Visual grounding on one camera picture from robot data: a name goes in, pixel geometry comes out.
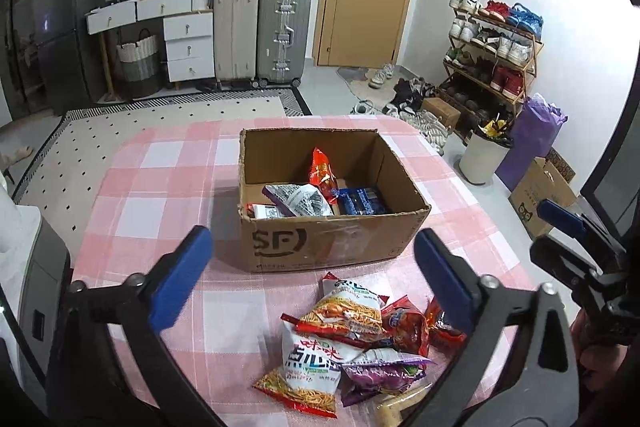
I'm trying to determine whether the laundry basket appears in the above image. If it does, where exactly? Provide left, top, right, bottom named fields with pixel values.
left=116, top=28, right=162, bottom=98

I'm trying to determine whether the purple snack packet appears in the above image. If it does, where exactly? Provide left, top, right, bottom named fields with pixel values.
left=262, top=184, right=333, bottom=217

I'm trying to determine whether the purple bag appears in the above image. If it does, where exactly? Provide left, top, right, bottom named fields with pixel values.
left=496, top=93, right=568, bottom=191

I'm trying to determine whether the white trash bin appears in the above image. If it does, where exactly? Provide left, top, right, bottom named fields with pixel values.
left=458, top=128, right=513, bottom=185

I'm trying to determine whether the clear cracker packet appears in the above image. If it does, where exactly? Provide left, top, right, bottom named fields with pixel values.
left=370, top=381, right=434, bottom=427

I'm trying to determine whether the orange red packet in box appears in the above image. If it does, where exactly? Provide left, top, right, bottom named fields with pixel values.
left=309, top=147, right=340, bottom=205

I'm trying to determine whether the red cone snack packet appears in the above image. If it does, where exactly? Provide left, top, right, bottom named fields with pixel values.
left=381, top=296, right=430, bottom=358

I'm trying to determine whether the white noodle snack packet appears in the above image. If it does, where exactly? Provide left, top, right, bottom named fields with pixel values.
left=253, top=314, right=363, bottom=418

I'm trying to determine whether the white drawer desk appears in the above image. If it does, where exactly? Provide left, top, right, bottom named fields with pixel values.
left=86, top=0, right=215, bottom=103

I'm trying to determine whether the small cardboard box floor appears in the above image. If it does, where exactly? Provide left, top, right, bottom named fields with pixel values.
left=509, top=157, right=577, bottom=239

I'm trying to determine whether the silver suitcase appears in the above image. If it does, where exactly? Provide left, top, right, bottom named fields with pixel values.
left=256, top=0, right=311, bottom=88

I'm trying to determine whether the blue snack packet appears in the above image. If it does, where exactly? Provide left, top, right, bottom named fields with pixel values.
left=337, top=187, right=388, bottom=216

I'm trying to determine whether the small red white packet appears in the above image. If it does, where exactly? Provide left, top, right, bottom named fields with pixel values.
left=246, top=204, right=284, bottom=220

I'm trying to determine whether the red Oreo packet brown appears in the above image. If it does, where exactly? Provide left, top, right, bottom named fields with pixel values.
left=425, top=298, right=466, bottom=352

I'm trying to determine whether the white appliance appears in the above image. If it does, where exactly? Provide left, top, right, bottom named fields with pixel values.
left=1, top=182, right=70, bottom=412

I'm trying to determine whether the pink checked tablecloth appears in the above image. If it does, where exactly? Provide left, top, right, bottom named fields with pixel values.
left=54, top=116, right=529, bottom=426

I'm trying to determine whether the SF cardboard box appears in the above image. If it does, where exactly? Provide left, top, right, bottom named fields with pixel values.
left=238, top=128, right=431, bottom=273

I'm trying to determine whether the shoe rack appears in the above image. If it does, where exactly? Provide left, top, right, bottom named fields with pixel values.
left=438, top=0, right=544, bottom=142

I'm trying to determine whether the person's right hand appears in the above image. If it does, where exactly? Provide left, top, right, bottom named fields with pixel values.
left=570, top=310, right=639, bottom=395

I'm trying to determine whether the dotted floor rug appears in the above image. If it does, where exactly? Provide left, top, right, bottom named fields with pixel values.
left=11, top=87, right=311, bottom=209

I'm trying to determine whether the dark refrigerator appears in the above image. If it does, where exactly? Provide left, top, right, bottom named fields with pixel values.
left=32, top=0, right=107, bottom=115

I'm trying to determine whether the beige suitcase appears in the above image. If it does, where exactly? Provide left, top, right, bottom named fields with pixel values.
left=213, top=0, right=258, bottom=82

